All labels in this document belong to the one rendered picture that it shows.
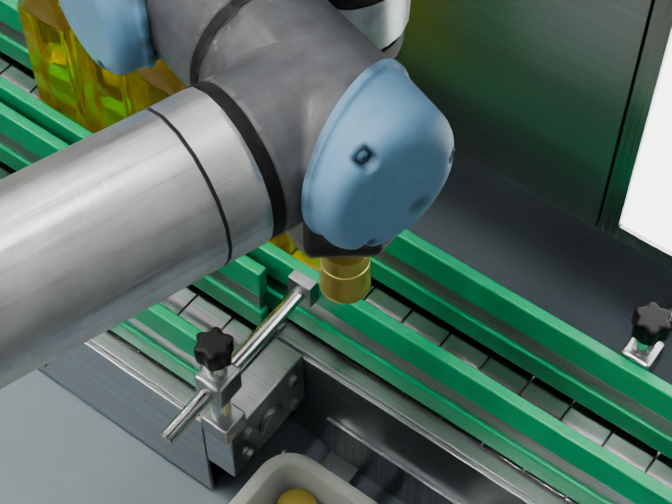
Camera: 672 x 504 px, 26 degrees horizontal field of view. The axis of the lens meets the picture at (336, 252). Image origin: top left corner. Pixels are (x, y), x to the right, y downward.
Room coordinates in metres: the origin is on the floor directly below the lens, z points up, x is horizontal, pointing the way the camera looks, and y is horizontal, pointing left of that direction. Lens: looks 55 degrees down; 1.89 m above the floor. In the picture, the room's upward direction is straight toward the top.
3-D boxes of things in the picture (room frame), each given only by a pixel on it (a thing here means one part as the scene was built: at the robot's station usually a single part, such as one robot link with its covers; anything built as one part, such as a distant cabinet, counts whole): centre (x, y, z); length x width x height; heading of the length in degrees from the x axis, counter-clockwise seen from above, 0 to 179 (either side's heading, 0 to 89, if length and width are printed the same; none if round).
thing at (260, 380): (0.58, 0.06, 0.85); 0.09 x 0.04 x 0.07; 143
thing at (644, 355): (0.58, -0.24, 0.94); 0.07 x 0.04 x 0.13; 143
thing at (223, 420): (0.56, 0.07, 0.95); 0.17 x 0.03 x 0.12; 143
